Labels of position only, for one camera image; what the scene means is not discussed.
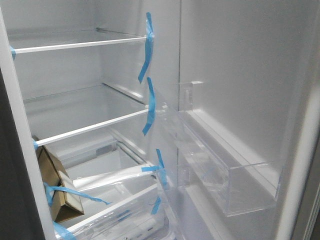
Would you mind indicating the blue tape strip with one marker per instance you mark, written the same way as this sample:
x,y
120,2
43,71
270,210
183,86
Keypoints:
x,y
148,46
151,107
160,168

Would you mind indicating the small blue drawer tape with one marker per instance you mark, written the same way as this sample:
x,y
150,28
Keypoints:
x,y
156,206

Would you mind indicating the lower glass drawer cover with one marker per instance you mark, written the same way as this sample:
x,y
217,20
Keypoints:
x,y
102,167

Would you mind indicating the bottom left blue tape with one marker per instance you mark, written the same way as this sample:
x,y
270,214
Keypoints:
x,y
63,232

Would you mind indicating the white fridge door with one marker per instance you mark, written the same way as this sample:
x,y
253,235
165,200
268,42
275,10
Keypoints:
x,y
251,68

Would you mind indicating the top glass fridge shelf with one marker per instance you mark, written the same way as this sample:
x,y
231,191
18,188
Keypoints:
x,y
52,41

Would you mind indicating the white fridge cabinet body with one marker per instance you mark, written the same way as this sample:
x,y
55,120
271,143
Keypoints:
x,y
24,212

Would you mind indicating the glass fridge shelf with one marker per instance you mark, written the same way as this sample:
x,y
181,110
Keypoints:
x,y
63,115
52,41

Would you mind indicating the blue tape on cardboard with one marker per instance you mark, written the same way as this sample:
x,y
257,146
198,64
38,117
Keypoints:
x,y
49,197

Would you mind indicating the clear door shelf bin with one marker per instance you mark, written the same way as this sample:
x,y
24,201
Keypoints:
x,y
238,183

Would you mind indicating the upper blue tape strip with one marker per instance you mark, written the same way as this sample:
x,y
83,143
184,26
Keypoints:
x,y
148,46

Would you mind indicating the middle blue tape strip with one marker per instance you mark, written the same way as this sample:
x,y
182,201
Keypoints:
x,y
151,107

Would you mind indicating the lower blue tape strip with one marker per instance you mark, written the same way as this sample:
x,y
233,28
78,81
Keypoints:
x,y
160,168

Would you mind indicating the middle glass fridge shelf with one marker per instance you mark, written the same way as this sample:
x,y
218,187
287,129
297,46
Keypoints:
x,y
63,115

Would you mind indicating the brown cardboard box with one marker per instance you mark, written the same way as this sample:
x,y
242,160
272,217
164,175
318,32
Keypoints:
x,y
63,203

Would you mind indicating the clear lower crisper drawer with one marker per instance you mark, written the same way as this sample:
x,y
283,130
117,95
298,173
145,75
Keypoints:
x,y
128,219

